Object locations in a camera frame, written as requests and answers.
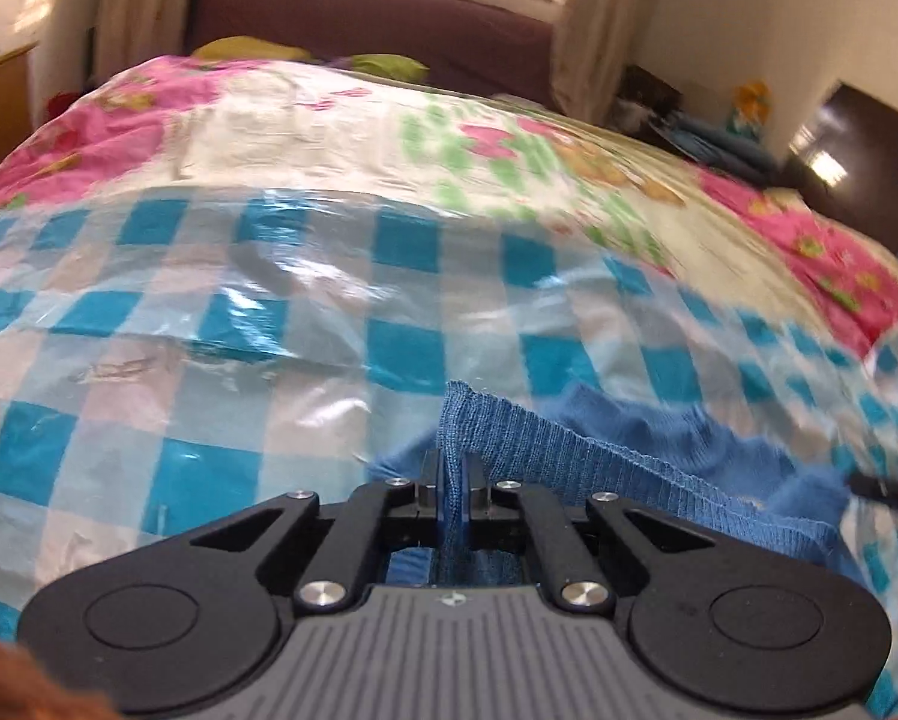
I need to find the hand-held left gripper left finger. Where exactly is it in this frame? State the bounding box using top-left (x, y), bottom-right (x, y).
top-left (186, 451), bottom-right (447, 614)

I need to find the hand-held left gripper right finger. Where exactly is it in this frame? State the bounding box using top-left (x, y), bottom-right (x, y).
top-left (460, 454), bottom-right (720, 612)

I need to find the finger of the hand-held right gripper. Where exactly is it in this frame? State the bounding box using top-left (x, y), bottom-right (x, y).
top-left (848, 472), bottom-right (898, 520)

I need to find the blue yellow-striped knit sweater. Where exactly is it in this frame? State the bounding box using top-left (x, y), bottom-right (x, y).
top-left (374, 379), bottom-right (851, 590)

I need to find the pile of blue clothes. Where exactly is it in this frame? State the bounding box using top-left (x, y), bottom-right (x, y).
top-left (655, 112), bottom-right (784, 181)

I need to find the blue checkered plastic sheet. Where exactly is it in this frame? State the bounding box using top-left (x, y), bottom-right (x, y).
top-left (0, 184), bottom-right (898, 720)

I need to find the dark wooden headboard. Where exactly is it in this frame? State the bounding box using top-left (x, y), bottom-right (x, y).
top-left (783, 79), bottom-right (898, 256)

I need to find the pink floral quilt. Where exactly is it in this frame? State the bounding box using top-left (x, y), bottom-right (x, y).
top-left (0, 52), bottom-right (898, 361)

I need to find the yellow printed bag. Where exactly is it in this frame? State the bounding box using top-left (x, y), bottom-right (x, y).
top-left (730, 79), bottom-right (773, 137)

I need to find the dark bag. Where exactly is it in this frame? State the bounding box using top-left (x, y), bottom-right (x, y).
top-left (618, 64), bottom-right (683, 136)

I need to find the brown fuzzy cloth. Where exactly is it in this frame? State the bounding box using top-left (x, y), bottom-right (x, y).
top-left (0, 611), bottom-right (116, 720)

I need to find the maroon headboard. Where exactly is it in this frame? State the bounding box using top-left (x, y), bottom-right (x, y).
top-left (186, 0), bottom-right (562, 113)

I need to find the beige curtain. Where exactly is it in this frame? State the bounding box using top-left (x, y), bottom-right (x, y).
top-left (92, 0), bottom-right (210, 87)
top-left (550, 0), bottom-right (671, 121)

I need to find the green pillow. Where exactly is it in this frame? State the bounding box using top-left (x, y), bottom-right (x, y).
top-left (190, 34), bottom-right (431, 83)

